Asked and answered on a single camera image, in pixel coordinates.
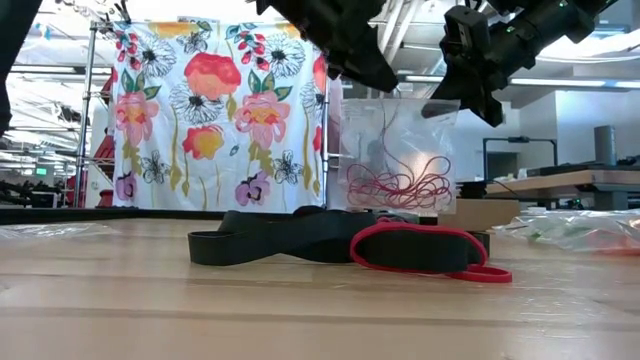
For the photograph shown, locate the pile of clear plastic bags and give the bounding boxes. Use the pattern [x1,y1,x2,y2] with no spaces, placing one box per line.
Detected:
[0,222,121,240]

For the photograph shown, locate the floral print cloth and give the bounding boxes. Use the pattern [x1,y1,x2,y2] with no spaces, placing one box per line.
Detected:
[112,19,331,211]

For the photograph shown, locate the small cardboard box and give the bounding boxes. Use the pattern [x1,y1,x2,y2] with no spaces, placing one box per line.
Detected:
[437,198,521,232]

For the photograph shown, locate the ceiling light strip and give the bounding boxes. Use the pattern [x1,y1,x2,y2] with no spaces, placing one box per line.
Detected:
[399,73,446,84]
[509,76,609,87]

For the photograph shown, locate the silver ventilation duct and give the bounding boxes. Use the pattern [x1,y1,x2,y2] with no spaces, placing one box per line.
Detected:
[537,24,640,71]

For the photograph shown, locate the black aluminium table frame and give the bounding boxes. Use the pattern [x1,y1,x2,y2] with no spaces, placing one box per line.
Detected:
[0,205,531,226]

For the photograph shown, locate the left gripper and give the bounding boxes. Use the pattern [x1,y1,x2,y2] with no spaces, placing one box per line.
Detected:
[254,0,400,94]

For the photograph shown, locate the grey cabinet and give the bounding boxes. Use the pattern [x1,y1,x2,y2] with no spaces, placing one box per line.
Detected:
[593,124,617,166]

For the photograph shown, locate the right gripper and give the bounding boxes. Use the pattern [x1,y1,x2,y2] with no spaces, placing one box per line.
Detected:
[422,4,539,129]

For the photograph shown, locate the wood-topped grey workbench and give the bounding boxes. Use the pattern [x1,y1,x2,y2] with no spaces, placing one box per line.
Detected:
[457,159,640,210]

